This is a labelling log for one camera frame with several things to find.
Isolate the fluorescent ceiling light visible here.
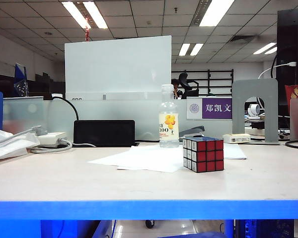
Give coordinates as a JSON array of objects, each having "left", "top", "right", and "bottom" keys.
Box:
[
  {"left": 61, "top": 1, "right": 91, "bottom": 29},
  {"left": 82, "top": 1, "right": 108, "bottom": 30},
  {"left": 199, "top": 0, "right": 235, "bottom": 27}
]

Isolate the grey coiled cable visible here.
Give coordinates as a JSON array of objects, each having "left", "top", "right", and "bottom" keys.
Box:
[{"left": 26, "top": 138, "right": 97, "bottom": 154}]

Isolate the red cushion with gold print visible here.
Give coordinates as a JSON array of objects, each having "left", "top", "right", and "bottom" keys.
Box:
[{"left": 285, "top": 82, "right": 298, "bottom": 117}]

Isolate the grey plug with cable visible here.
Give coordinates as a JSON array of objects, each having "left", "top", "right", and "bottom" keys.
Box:
[{"left": 0, "top": 125, "right": 49, "bottom": 145}]

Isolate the clear plastic bottle yellow label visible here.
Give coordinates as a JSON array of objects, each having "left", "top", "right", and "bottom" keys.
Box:
[{"left": 158, "top": 84, "right": 180, "bottom": 149}]

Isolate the purple white name sign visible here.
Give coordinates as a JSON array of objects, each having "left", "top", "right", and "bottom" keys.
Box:
[{"left": 186, "top": 97, "right": 233, "bottom": 120}]

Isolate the seated person in background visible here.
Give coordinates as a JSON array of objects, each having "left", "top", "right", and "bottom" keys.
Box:
[{"left": 171, "top": 78, "right": 184, "bottom": 99}]

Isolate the blue glass trophy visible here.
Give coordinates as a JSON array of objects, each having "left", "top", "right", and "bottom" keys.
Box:
[{"left": 13, "top": 63, "right": 30, "bottom": 98}]

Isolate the black curved cable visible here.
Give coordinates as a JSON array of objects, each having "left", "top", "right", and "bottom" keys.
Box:
[{"left": 51, "top": 96, "right": 79, "bottom": 121}]

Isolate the black shelf rack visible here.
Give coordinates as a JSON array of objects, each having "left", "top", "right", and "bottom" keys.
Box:
[{"left": 171, "top": 69, "right": 234, "bottom": 97}]

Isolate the small white desk fan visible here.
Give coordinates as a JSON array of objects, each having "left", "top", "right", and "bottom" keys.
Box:
[{"left": 246, "top": 104, "right": 261, "bottom": 118}]

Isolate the white cable with plug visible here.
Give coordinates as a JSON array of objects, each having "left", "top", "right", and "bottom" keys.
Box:
[{"left": 258, "top": 61, "right": 298, "bottom": 79}]

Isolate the grey metal bookend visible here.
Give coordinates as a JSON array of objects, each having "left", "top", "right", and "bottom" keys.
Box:
[{"left": 231, "top": 78, "right": 280, "bottom": 145}]

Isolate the grey black stapler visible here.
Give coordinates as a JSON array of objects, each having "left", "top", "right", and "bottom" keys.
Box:
[{"left": 179, "top": 125, "right": 206, "bottom": 138}]

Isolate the small white box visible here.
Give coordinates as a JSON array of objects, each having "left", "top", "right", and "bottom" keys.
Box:
[{"left": 222, "top": 133, "right": 251, "bottom": 144}]

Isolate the white power adapter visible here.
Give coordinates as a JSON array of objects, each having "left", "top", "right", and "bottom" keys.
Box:
[{"left": 35, "top": 131, "right": 67, "bottom": 145}]

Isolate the frosted glass desk partition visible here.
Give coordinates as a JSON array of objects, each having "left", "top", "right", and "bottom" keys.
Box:
[{"left": 2, "top": 96, "right": 233, "bottom": 143}]

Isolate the small white paper sheet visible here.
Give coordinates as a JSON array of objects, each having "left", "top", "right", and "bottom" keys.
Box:
[{"left": 223, "top": 143, "right": 248, "bottom": 161}]

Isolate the black rectangular box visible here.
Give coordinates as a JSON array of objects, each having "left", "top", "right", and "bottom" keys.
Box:
[{"left": 73, "top": 119, "right": 136, "bottom": 147}]

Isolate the black office chair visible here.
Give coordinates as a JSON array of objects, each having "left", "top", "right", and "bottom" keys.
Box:
[{"left": 178, "top": 72, "right": 200, "bottom": 99}]

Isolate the tall black cabinet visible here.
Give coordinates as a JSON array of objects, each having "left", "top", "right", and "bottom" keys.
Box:
[{"left": 276, "top": 7, "right": 298, "bottom": 117}]

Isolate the white frosted board panel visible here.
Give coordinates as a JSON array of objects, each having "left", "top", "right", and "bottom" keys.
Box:
[{"left": 64, "top": 35, "right": 173, "bottom": 101}]

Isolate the large white paper sheet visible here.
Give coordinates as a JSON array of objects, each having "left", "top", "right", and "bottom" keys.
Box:
[{"left": 87, "top": 144, "right": 187, "bottom": 174}]

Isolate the white plastic bag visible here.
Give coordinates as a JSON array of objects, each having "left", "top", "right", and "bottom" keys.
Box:
[{"left": 0, "top": 125, "right": 41, "bottom": 161}]

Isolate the Rubik's cube with black frame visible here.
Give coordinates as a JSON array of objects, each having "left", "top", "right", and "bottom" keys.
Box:
[{"left": 182, "top": 136, "right": 225, "bottom": 174}]

